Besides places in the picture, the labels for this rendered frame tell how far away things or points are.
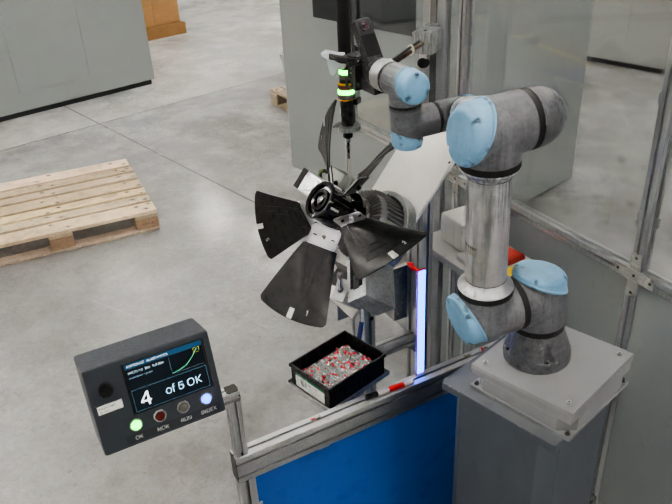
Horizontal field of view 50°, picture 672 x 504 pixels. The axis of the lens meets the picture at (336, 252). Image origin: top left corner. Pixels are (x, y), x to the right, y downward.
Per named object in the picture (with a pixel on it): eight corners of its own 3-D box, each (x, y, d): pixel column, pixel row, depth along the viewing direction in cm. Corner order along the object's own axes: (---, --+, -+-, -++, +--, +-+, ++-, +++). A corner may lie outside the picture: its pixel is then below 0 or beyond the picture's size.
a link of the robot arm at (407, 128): (442, 145, 170) (441, 100, 164) (399, 156, 167) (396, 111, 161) (426, 134, 176) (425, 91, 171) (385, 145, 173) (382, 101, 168)
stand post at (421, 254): (415, 439, 293) (418, 179, 236) (428, 453, 286) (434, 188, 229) (405, 443, 291) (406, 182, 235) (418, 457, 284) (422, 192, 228)
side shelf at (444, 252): (468, 227, 274) (468, 220, 272) (534, 268, 246) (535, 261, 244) (415, 244, 264) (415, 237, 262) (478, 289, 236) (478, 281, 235)
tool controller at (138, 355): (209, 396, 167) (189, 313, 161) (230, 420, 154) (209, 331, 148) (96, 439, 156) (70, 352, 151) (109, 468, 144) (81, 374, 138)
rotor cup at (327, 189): (342, 192, 224) (312, 174, 216) (373, 195, 213) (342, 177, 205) (325, 235, 222) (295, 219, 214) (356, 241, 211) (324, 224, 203)
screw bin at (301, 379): (345, 348, 215) (344, 329, 212) (386, 373, 204) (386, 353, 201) (289, 383, 202) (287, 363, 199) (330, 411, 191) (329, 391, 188)
